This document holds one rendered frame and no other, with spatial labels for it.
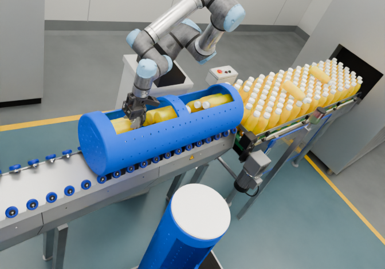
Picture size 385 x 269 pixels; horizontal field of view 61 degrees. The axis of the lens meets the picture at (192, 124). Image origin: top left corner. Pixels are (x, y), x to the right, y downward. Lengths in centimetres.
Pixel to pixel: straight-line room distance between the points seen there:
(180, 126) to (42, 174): 65
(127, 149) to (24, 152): 158
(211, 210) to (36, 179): 78
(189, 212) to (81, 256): 114
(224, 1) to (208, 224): 96
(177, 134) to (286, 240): 175
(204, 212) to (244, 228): 142
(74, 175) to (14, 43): 150
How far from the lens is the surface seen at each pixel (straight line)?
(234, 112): 183
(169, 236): 151
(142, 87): 133
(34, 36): 283
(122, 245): 248
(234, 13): 146
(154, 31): 142
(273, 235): 299
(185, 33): 184
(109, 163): 141
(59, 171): 161
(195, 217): 145
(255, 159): 211
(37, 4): 271
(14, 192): 155
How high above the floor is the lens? 221
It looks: 40 degrees down
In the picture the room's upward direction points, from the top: 24 degrees clockwise
